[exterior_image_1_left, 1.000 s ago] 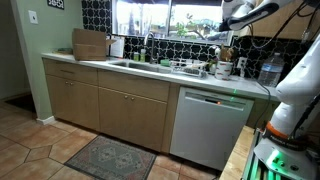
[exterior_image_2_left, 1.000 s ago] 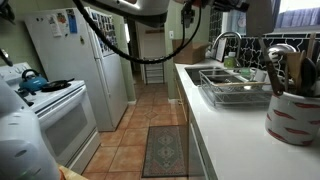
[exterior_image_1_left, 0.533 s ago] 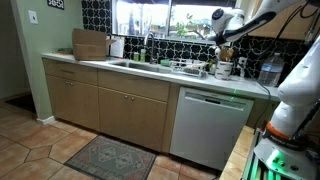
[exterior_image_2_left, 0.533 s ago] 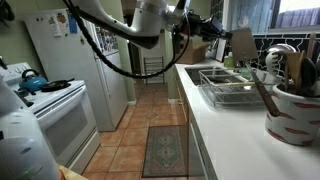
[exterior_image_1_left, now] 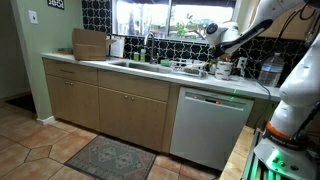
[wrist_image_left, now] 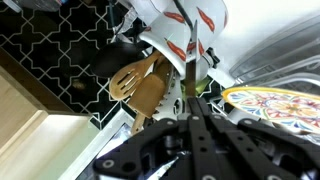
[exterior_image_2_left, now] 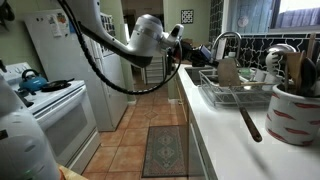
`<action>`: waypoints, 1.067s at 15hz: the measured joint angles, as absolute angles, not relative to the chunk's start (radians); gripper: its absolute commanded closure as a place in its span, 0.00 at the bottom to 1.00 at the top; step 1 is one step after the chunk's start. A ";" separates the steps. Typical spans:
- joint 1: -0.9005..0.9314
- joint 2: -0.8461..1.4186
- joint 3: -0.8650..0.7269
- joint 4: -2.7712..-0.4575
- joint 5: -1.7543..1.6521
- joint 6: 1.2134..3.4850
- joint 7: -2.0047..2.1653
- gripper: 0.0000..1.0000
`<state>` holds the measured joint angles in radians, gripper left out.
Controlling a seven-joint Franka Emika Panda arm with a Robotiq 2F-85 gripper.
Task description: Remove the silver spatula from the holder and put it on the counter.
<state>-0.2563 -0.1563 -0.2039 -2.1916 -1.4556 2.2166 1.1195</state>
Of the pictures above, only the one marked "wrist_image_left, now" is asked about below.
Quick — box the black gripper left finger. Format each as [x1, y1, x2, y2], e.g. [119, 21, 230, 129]
[92, 97, 215, 180]

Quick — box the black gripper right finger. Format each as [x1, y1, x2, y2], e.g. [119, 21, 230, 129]
[196, 97, 320, 180]

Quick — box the solid wooden spatula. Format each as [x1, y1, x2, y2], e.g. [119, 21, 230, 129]
[127, 61, 173, 120]

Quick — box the white chili pepper utensil holder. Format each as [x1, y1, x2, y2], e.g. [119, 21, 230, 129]
[137, 0, 230, 81]

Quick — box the white mug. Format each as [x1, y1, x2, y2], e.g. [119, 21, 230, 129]
[228, 107, 258, 123]

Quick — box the colourful patterned plate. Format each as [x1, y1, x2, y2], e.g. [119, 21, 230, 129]
[221, 86, 320, 135]

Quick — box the green leafy plant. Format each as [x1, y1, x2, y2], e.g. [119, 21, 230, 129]
[179, 77, 210, 98]

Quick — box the crumpled clear plastic wrap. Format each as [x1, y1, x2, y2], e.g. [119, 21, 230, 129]
[112, 5, 138, 35]

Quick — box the wire dish rack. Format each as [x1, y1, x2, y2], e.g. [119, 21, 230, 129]
[229, 12, 320, 88]

